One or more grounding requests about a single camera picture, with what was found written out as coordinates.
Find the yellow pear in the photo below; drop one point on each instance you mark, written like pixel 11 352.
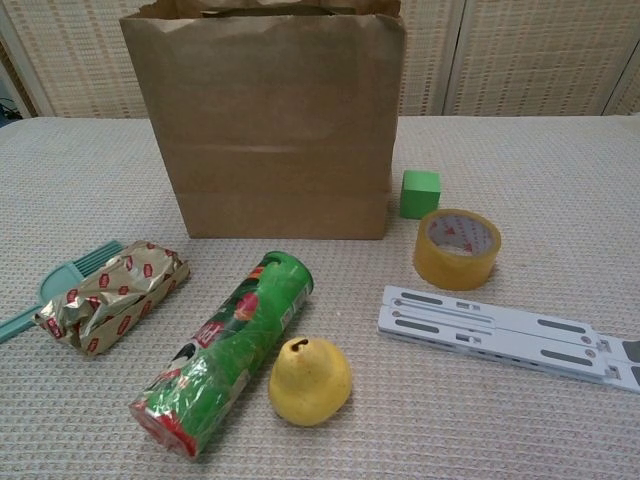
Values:
pixel 310 385

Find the green chips can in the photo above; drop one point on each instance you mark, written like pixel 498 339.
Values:
pixel 225 360

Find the gold red snack packet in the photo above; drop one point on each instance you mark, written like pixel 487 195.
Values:
pixel 110 300

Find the brown paper bag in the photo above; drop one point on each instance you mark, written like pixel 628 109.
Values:
pixel 275 150

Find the green cube block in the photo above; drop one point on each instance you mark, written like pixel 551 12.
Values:
pixel 420 195

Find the clear packing tape roll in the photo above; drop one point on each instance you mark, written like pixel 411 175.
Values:
pixel 450 272

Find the white folded laptop stand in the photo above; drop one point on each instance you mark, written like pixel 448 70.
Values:
pixel 450 320

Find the beige woven tablecloth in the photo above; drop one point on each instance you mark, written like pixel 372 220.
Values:
pixel 525 175

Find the teal plastic comb brush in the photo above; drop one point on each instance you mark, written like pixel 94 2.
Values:
pixel 55 280

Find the woven folding screen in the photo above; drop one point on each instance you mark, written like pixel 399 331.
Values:
pixel 525 50

